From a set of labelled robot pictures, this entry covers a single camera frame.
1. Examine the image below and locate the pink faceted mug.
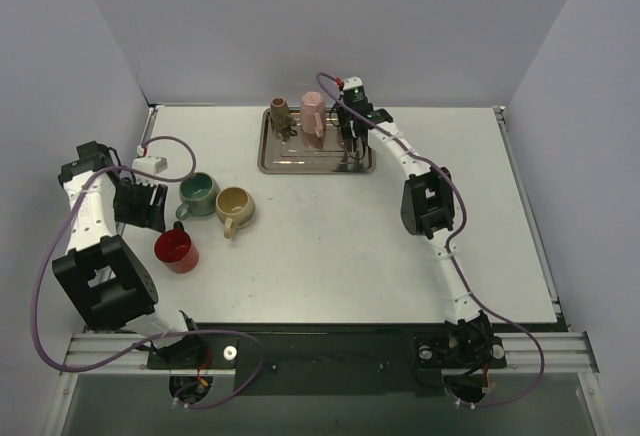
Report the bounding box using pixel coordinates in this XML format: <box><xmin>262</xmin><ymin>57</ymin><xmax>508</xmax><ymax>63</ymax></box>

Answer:
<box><xmin>300</xmin><ymin>91</ymin><xmax>326</xmax><ymax>150</ymax></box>

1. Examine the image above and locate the red mug black handle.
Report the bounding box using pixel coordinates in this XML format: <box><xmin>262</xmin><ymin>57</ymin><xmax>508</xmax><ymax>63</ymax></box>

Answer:
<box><xmin>154</xmin><ymin>221</ymin><xmax>199</xmax><ymax>274</ymax></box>

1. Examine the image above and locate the teal green round mug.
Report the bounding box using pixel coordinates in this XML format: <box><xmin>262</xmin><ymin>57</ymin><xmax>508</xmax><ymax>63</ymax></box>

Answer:
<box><xmin>175</xmin><ymin>172</ymin><xmax>220</xmax><ymax>221</ymax></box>

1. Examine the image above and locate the brown small mug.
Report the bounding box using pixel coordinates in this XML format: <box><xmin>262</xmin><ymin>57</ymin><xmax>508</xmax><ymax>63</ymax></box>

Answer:
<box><xmin>269</xmin><ymin>97</ymin><xmax>297</xmax><ymax>141</ymax></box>

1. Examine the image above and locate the beige round mug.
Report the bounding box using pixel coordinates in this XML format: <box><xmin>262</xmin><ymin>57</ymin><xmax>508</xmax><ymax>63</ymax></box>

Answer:
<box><xmin>215</xmin><ymin>187</ymin><xmax>256</xmax><ymax>239</ymax></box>

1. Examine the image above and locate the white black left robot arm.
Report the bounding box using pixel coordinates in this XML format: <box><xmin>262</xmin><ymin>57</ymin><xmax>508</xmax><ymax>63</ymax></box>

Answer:
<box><xmin>52</xmin><ymin>141</ymin><xmax>206</xmax><ymax>368</ymax></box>

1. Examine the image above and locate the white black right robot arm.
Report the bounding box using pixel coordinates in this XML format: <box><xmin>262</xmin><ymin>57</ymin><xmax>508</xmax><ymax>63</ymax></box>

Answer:
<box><xmin>334</xmin><ymin>103</ymin><xmax>493</xmax><ymax>367</ymax></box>

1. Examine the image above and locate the silver metal tray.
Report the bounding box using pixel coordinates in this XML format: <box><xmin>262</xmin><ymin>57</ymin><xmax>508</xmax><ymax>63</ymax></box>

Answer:
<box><xmin>257</xmin><ymin>107</ymin><xmax>376</xmax><ymax>175</ymax></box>

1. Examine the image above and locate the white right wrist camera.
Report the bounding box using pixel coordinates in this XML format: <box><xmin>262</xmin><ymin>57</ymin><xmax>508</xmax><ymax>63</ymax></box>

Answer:
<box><xmin>341</xmin><ymin>76</ymin><xmax>367</xmax><ymax>106</ymax></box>

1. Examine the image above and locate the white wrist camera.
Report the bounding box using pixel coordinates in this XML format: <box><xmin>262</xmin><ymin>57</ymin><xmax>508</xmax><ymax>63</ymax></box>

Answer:
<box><xmin>341</xmin><ymin>76</ymin><xmax>367</xmax><ymax>106</ymax></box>
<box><xmin>132</xmin><ymin>147</ymin><xmax>168</xmax><ymax>175</ymax></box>

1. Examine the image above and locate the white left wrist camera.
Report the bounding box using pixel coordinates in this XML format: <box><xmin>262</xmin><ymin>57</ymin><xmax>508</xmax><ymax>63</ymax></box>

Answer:
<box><xmin>132</xmin><ymin>147</ymin><xmax>168</xmax><ymax>175</ymax></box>

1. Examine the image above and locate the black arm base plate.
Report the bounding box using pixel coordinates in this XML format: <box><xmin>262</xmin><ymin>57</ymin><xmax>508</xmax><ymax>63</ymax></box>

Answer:
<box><xmin>147</xmin><ymin>323</ymin><xmax>507</xmax><ymax>397</ymax></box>

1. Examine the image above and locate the aluminium front rail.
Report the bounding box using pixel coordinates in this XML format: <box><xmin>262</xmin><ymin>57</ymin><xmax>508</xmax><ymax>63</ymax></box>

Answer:
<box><xmin>63</xmin><ymin>332</ymin><xmax>599</xmax><ymax>374</ymax></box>

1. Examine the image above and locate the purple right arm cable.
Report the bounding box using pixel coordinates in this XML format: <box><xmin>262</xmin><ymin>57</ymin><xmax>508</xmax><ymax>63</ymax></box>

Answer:
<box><xmin>316</xmin><ymin>72</ymin><xmax>546</xmax><ymax>410</ymax></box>

